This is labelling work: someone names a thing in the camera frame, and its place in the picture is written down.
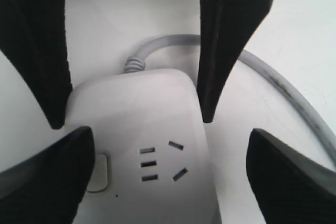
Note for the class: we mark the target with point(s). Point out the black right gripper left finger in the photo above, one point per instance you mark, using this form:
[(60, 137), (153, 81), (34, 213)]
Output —
[(49, 187)]

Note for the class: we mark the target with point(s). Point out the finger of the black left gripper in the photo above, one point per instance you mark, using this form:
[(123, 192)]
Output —
[(226, 28), (33, 39)]

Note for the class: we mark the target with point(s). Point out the white five-outlet power strip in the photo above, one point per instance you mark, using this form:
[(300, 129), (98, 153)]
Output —
[(152, 158)]

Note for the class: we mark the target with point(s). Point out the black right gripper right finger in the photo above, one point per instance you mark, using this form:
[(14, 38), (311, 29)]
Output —
[(288, 186)]

